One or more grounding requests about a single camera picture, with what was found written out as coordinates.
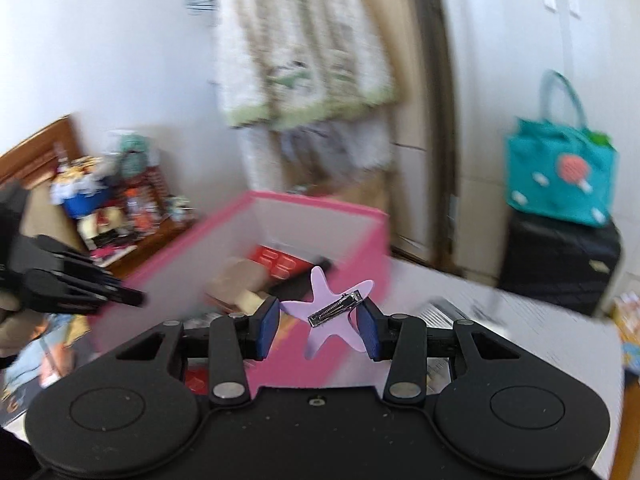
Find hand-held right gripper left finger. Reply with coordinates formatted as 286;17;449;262
116;296;281;407

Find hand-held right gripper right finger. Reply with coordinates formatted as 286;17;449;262
356;299;507;403

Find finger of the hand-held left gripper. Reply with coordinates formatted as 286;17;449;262
20;234;147;317

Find purple star hair clip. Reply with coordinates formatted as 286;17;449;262
280;266;375;361

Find pink cardboard box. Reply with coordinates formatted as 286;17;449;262
90;190;391;391

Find beige square case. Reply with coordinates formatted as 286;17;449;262
207;257;268;296

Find red printed cloth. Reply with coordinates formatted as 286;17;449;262
247;244;313;281

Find blue tub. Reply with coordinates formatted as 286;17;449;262
62;187;108;220

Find colourful magazine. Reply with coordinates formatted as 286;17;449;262
0;310;96;423

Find wooden cabinet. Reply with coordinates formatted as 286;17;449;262
0;115;201;281

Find white fuzzy pajama pants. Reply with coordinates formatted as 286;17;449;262
235;117;393;186

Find black suitcase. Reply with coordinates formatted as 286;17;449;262
500;210;623;318

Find teal felt handbag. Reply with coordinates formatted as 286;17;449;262
506;70;620;226

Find white fuzzy pajama top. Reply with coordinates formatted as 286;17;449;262
212;0;398;128

